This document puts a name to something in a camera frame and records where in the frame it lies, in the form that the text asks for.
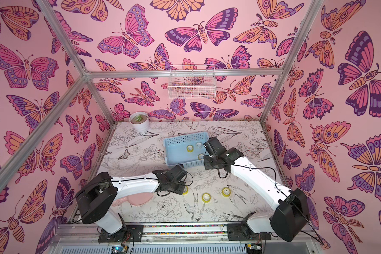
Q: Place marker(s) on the clear white tape roll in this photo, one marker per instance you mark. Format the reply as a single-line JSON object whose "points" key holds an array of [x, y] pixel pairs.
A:
{"points": [[199, 145]]}

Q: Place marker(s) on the light blue plastic storage basket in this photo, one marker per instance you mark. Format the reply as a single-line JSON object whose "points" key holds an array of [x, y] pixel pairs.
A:
{"points": [[176, 153]]}

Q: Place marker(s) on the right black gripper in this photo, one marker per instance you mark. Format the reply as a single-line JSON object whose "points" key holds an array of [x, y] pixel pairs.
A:
{"points": [[209, 152]]}

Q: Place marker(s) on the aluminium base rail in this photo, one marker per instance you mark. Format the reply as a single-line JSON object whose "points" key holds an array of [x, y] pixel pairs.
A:
{"points": [[176, 238]]}

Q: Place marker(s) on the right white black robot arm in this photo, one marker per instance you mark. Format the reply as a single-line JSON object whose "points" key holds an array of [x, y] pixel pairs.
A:
{"points": [[289, 208]]}

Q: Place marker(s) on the white wire wall basket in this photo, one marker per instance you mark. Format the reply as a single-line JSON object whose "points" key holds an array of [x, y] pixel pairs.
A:
{"points": [[189, 82]]}

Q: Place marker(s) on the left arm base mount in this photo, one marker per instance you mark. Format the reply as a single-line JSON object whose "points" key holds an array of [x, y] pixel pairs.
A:
{"points": [[120, 233]]}

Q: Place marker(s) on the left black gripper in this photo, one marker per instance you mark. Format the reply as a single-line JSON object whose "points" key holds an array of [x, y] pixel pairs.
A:
{"points": [[182, 184]]}

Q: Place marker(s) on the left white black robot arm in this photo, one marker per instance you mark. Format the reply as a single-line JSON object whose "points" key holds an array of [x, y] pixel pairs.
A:
{"points": [[95, 199]]}

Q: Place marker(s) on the pink hand mirror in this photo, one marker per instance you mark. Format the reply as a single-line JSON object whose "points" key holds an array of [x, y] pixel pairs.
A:
{"points": [[135, 199]]}

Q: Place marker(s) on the white pot with succulent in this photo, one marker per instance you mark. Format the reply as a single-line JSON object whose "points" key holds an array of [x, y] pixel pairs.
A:
{"points": [[140, 121]]}

